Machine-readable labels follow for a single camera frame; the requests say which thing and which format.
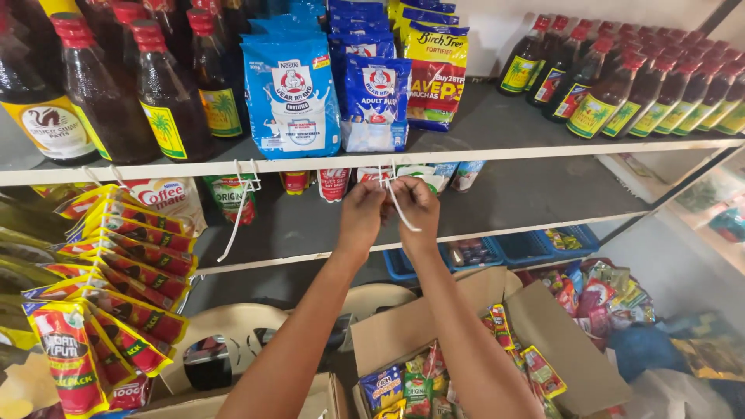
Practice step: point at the person's right hand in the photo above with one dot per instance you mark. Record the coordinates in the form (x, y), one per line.
(420, 218)

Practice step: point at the person's left hand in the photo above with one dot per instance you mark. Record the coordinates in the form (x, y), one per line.
(359, 221)

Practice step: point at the white plastic strip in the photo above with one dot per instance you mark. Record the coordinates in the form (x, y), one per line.
(237, 216)
(401, 216)

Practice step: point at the green white packet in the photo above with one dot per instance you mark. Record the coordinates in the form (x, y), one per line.
(425, 174)

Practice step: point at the blue plastic basket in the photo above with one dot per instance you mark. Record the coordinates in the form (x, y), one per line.
(494, 253)
(396, 265)
(585, 238)
(524, 247)

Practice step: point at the heap of wrapped candies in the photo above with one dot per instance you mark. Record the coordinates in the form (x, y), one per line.
(472, 253)

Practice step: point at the blue white packet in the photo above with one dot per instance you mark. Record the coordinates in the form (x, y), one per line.
(467, 176)

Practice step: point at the red yellow sachet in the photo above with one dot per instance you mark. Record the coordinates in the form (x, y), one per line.
(295, 181)

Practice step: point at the white shelf unit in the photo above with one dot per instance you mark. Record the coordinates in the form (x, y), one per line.
(524, 192)

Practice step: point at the dark blue milk powder packet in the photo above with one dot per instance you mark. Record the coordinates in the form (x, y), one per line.
(377, 99)

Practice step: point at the green red sachet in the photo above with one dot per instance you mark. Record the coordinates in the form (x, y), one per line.
(230, 195)

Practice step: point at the light blue milk powder packet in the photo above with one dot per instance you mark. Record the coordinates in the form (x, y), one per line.
(291, 99)

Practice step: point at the yellow green small packets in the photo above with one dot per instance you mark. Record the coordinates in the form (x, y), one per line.
(561, 240)

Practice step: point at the yellow milk powder packet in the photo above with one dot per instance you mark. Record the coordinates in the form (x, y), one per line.
(430, 16)
(436, 75)
(422, 4)

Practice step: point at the heap of snack packets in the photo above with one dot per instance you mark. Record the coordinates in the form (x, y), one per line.
(416, 384)

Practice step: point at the beige plastic chair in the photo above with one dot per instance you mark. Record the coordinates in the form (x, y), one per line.
(233, 331)

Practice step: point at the open cardboard box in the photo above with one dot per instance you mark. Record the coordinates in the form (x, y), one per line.
(547, 331)

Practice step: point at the white coffee creamer packet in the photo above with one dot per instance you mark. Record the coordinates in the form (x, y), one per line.
(172, 201)

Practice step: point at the stack of blue milk packets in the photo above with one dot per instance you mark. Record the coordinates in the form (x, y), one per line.
(358, 26)

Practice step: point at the small brown cardboard box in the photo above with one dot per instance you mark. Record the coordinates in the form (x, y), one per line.
(291, 404)

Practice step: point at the bag of mixed sachets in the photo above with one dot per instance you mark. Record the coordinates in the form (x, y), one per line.
(599, 302)

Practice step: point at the group of large dark bottles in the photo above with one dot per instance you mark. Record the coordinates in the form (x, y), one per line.
(169, 93)

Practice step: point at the bunch of red yellow sachets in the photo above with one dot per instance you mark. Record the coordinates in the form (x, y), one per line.
(122, 279)

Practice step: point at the row of small dark bottles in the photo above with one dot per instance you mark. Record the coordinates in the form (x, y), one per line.
(628, 87)

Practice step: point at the blue plastic bag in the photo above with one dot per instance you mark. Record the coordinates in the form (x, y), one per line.
(646, 349)

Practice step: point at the glass display shelf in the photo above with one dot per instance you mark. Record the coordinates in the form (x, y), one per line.
(704, 203)

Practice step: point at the white plastic bag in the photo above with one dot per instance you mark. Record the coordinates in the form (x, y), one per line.
(681, 398)

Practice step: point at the yellow dark packet bundle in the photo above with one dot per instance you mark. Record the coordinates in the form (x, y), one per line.
(713, 346)

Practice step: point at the dark sauce bottle yellow label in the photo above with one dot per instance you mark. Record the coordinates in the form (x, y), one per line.
(41, 116)

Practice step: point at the bunch of olive yellow sachets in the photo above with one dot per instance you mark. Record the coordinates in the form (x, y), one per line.
(23, 256)

